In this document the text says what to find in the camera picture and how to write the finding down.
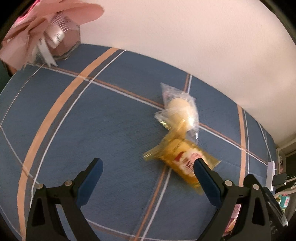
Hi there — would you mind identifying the teal toy box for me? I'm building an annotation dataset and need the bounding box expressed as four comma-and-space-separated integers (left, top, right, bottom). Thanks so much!
276, 194, 290, 209

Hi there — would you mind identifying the white round bun packet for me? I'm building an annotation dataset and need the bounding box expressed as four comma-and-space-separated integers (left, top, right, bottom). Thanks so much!
154, 83, 200, 143

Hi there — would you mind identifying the yellow soft bread packet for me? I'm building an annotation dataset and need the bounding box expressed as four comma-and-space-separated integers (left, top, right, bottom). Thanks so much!
144, 129, 220, 194

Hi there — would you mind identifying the black power adapter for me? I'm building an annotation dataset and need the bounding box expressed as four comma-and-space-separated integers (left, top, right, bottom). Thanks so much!
272, 173, 287, 186

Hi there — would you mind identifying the white power strip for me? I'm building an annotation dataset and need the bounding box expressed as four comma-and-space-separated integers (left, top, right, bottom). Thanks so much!
265, 161, 275, 191

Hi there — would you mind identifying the blue plaid tablecloth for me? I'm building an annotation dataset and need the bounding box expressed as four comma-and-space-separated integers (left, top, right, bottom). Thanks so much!
1, 45, 276, 240

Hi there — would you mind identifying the pink flower bouquet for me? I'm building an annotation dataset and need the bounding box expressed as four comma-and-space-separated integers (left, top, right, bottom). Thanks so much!
1, 1, 104, 70

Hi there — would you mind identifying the pink swiss roll packet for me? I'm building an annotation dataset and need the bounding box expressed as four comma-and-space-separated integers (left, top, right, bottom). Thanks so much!
223, 204, 241, 236

